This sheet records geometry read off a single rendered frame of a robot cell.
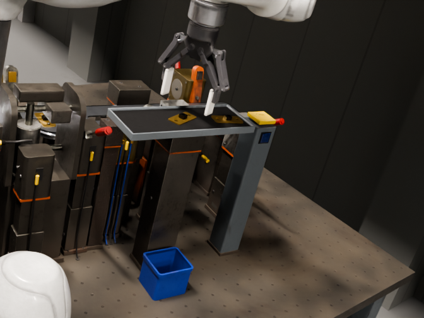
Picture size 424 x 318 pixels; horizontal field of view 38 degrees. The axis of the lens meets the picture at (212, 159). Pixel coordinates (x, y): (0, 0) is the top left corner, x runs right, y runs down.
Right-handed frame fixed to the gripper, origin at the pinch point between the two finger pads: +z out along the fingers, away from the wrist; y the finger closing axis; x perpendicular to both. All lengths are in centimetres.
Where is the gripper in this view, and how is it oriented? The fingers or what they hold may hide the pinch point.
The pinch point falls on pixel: (187, 100)
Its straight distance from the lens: 155.8
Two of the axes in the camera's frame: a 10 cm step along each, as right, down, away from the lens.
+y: -8.3, -4.2, 3.8
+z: -2.3, 8.7, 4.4
